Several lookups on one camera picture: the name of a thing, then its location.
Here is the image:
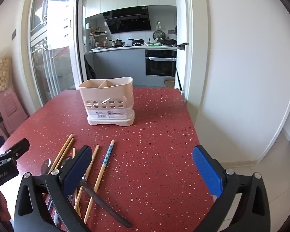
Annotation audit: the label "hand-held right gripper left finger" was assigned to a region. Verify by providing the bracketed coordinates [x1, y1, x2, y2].
[14, 146, 93, 232]

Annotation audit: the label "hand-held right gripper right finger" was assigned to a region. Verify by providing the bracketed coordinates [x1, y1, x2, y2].
[192, 146, 279, 232]

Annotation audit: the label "blue patterned chopstick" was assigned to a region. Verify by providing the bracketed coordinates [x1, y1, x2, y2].
[83, 140, 115, 224]

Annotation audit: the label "beige plastic utensil holder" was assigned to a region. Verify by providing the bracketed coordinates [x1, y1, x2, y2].
[78, 77, 136, 127]

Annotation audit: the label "stack of pink stools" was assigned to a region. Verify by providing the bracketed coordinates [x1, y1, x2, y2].
[0, 87, 29, 136]

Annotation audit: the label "bag of pale balls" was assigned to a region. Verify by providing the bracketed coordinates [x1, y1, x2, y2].
[0, 55, 12, 91]

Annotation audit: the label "glass sliding door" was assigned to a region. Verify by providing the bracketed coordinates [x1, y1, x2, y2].
[26, 0, 84, 107]

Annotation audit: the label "grey base cabinets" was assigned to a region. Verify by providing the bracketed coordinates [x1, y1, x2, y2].
[93, 48, 146, 86]

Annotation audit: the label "black built-in oven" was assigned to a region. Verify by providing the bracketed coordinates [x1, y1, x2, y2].
[145, 49, 177, 77]

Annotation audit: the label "spice rack with bottles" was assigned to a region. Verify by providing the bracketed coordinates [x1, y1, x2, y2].
[88, 28, 109, 49]

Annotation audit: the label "black range hood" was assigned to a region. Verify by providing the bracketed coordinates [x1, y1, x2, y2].
[103, 5, 151, 34]

